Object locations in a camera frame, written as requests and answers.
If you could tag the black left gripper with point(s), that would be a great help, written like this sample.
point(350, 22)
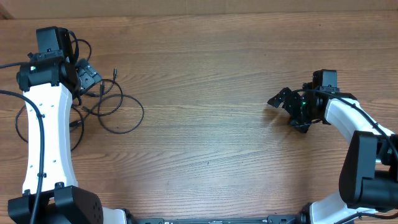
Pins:
point(87, 75)

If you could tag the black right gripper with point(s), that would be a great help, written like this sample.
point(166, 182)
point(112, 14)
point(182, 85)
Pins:
point(280, 98)

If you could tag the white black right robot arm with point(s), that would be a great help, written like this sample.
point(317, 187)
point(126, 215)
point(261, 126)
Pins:
point(367, 184)

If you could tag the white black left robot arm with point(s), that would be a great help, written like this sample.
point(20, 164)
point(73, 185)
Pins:
point(50, 81)

